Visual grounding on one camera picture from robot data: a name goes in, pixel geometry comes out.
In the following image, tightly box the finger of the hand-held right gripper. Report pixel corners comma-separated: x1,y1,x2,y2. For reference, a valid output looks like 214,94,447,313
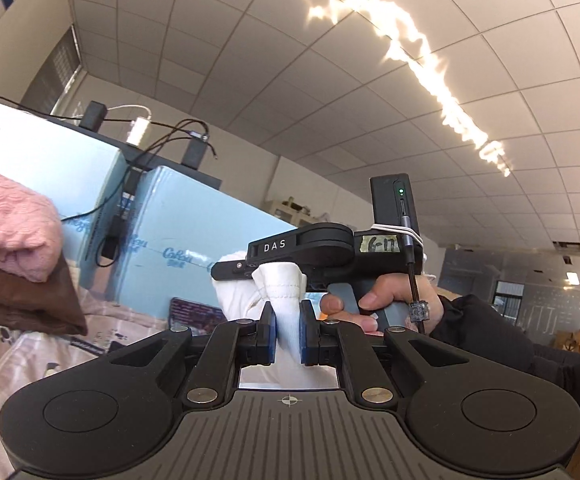
211,258,259,282

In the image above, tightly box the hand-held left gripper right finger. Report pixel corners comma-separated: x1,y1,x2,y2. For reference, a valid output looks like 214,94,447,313
299,300,471,407

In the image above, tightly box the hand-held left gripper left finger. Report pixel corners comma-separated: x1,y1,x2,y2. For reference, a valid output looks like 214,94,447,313
104,301,278,408

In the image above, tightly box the white garment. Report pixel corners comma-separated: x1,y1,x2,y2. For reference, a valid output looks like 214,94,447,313
212,252,341,391

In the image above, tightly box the person's right forearm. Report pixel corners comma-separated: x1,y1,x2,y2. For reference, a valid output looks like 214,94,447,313
427,294,580,411

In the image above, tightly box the person's right hand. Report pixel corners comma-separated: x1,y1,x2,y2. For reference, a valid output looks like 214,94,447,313
320,275,446,334

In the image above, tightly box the white cabinet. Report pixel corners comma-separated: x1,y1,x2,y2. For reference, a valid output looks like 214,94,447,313
262,197,331,234

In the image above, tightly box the black smartphone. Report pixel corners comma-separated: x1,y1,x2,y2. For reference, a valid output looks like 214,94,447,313
169,297,228,338

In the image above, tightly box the light blue printed carton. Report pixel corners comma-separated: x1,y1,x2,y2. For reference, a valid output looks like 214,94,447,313
77,165,315,321

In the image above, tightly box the black power adapter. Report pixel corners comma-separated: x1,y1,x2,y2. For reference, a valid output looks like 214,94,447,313
78,101,109,132
181,137,209,169

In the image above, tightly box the brown folded garment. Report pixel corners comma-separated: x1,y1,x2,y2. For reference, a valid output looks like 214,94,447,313
0,247,89,337

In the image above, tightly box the large light blue carton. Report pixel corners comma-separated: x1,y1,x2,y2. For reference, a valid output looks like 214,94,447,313
0,94,131,291

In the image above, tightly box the pink knitted sweater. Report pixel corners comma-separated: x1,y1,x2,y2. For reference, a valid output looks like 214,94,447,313
0,160,63,283

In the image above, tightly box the black cable with ferrite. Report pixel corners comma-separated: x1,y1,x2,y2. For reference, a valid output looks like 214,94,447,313
399,212,433,335

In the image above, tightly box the black cable bundle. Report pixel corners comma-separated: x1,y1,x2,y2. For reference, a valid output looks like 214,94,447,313
94,119,219,268

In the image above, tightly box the white cable hub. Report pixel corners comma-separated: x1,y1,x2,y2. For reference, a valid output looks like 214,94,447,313
126,116,151,147

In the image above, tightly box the white cable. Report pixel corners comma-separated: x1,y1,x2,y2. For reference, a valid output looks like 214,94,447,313
107,104,151,121

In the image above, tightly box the dark wall board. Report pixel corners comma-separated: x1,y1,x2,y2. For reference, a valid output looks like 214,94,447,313
21,24,89,117

